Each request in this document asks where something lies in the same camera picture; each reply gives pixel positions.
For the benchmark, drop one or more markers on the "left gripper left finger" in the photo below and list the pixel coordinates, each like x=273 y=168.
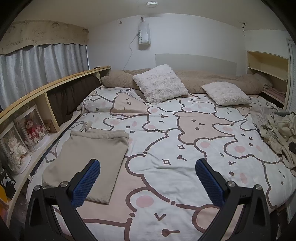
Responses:
x=41 y=221

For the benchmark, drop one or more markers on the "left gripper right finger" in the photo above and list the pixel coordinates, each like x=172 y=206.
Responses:
x=254 y=220

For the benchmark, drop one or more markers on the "pile of unfolded clothes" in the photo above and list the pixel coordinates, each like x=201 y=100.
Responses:
x=279 y=133

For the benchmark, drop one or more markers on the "white doll display case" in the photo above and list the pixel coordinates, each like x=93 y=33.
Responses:
x=15 y=149

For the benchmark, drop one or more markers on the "wooden side shelf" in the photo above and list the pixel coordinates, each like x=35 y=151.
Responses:
x=39 y=98

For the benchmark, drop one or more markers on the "bear print bed cover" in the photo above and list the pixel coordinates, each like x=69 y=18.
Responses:
x=157 y=195

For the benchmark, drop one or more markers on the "red doll display case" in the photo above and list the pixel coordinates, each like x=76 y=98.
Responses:
x=32 y=129

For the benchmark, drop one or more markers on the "folded beige waffle garment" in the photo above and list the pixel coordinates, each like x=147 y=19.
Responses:
x=107 y=147

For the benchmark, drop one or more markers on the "dark brown shelf cushion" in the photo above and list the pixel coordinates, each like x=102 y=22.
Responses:
x=65 y=98

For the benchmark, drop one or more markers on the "small white fluffy pillow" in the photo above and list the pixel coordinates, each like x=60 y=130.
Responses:
x=225 y=93

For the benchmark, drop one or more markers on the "long beige bolster blanket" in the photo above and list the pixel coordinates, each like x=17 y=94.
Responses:
x=193 y=80

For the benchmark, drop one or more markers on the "grey window curtain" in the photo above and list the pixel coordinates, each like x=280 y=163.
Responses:
x=32 y=67

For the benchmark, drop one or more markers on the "wooden corner cabinet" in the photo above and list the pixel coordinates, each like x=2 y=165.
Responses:
x=275 y=71

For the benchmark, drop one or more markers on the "large white fluffy pillow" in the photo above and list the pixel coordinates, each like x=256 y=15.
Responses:
x=160 y=84

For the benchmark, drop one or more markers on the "beige curtain valance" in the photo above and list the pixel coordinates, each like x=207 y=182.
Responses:
x=35 y=33

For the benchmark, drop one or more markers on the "round ceiling light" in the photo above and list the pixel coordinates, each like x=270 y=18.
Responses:
x=152 y=4

